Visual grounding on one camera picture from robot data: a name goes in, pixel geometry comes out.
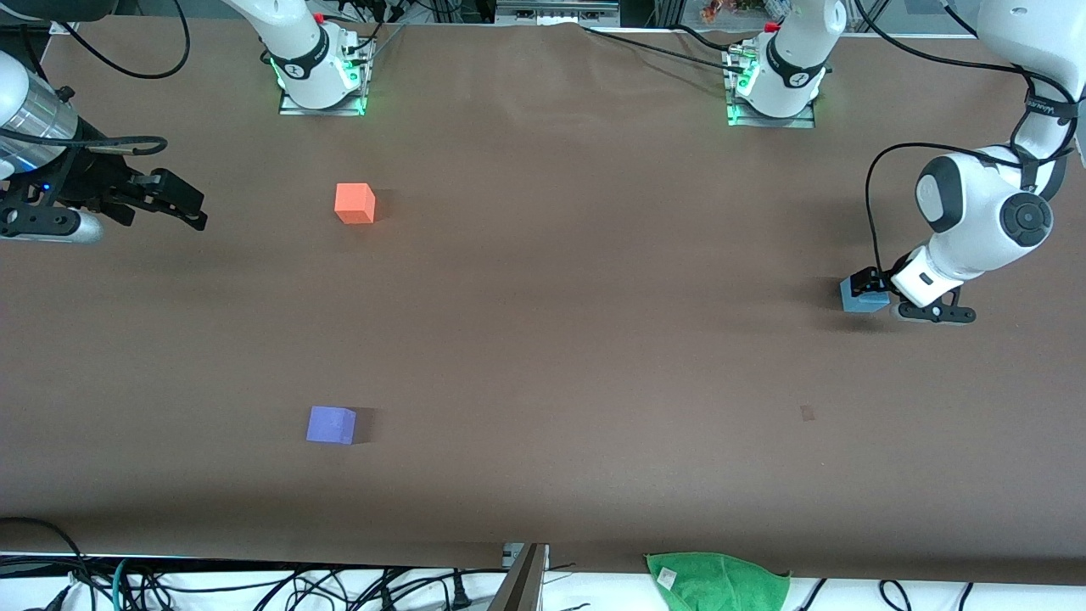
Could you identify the aluminium frame rail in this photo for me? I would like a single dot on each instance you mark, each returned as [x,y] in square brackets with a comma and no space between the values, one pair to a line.
[556,12]

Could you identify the brown table cover sheet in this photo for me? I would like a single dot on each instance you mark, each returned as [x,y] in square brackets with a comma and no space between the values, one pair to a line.
[543,382]

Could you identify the green cloth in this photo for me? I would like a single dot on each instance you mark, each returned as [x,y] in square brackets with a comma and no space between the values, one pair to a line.
[721,585]

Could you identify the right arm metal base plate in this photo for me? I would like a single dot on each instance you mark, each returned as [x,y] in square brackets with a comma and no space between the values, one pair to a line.
[348,103]

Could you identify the orange foam block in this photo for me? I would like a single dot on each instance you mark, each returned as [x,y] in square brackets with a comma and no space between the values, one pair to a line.
[354,204]

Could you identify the aluminium corner bracket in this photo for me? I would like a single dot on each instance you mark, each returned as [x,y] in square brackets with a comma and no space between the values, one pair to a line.
[58,27]

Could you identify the white connector box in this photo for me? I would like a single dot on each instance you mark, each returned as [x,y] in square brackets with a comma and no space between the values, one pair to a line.
[511,553]

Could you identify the black power plug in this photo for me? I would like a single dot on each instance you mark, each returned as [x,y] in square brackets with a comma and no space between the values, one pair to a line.
[461,591]

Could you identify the purple foam block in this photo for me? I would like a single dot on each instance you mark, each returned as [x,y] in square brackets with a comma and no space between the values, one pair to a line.
[329,424]

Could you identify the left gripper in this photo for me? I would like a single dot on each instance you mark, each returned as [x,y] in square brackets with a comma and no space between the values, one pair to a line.
[874,279]

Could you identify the orange background object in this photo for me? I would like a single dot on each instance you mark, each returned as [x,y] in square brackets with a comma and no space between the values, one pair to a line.
[717,10]

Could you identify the blue foam block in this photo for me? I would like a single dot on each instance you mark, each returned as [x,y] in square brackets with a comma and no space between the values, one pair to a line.
[861,304]

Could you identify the grey metal bar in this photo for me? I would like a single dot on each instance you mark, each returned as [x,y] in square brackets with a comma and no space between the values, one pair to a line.
[519,585]

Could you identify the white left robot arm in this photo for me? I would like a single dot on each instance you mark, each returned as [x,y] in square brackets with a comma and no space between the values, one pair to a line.
[976,212]

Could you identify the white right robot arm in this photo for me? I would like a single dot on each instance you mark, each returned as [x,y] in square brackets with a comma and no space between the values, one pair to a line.
[297,42]

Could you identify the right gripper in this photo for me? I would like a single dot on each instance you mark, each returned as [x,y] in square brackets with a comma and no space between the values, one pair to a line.
[90,179]

